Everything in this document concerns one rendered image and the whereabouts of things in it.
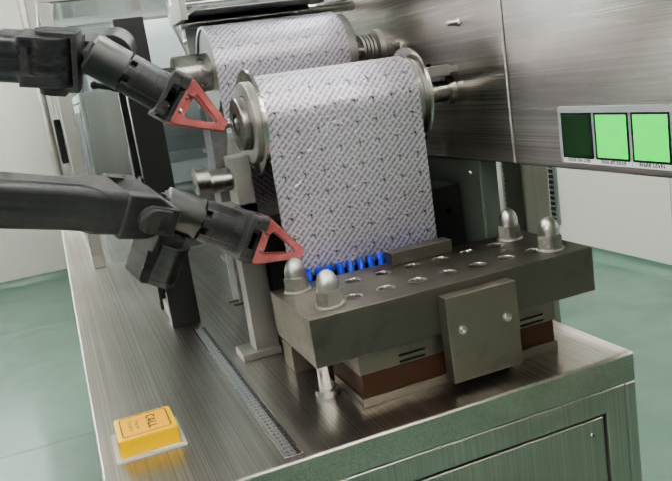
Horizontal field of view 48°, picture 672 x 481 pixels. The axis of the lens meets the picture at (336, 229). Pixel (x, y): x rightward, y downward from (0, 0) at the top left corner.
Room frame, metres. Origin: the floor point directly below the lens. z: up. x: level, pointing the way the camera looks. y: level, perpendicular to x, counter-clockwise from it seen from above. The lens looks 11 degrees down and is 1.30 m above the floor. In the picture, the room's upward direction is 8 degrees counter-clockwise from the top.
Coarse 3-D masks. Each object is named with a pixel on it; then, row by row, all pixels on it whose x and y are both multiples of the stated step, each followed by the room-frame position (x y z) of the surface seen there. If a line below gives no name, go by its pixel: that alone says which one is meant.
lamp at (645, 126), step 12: (636, 120) 0.81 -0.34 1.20; (648, 120) 0.79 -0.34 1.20; (660, 120) 0.78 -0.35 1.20; (636, 132) 0.81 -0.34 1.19; (648, 132) 0.80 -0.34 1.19; (660, 132) 0.78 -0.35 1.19; (636, 144) 0.81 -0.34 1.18; (648, 144) 0.80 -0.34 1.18; (660, 144) 0.78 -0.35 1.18; (636, 156) 0.81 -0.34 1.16; (648, 156) 0.80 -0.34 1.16; (660, 156) 0.78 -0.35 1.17
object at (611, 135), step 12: (600, 120) 0.86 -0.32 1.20; (612, 120) 0.85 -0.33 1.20; (624, 120) 0.83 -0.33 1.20; (600, 132) 0.87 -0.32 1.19; (612, 132) 0.85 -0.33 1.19; (624, 132) 0.83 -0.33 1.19; (600, 144) 0.87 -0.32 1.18; (612, 144) 0.85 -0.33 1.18; (624, 144) 0.83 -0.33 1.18; (600, 156) 0.87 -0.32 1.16; (612, 156) 0.85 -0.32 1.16; (624, 156) 0.83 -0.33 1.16
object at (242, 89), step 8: (416, 72) 1.12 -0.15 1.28; (240, 88) 1.07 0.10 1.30; (248, 88) 1.05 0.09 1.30; (240, 96) 1.08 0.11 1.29; (248, 96) 1.04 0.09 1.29; (424, 96) 1.11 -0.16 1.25; (248, 104) 1.05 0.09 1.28; (256, 104) 1.03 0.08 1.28; (424, 104) 1.11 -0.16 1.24; (256, 112) 1.03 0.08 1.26; (424, 112) 1.12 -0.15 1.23; (256, 120) 1.03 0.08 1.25; (256, 128) 1.03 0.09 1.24; (256, 136) 1.03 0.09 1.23; (256, 144) 1.04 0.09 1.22; (248, 152) 1.09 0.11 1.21; (256, 152) 1.05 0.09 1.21; (256, 160) 1.06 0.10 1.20
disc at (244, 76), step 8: (240, 72) 1.09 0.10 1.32; (248, 72) 1.06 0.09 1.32; (240, 80) 1.10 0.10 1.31; (248, 80) 1.05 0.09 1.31; (256, 88) 1.03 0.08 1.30; (256, 96) 1.03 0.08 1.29; (264, 112) 1.01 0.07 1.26; (264, 120) 1.01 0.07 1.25; (264, 128) 1.01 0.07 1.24; (264, 136) 1.02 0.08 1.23; (264, 144) 1.03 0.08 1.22; (264, 152) 1.03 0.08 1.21; (264, 160) 1.04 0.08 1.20; (256, 168) 1.09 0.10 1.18; (264, 168) 1.05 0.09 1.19
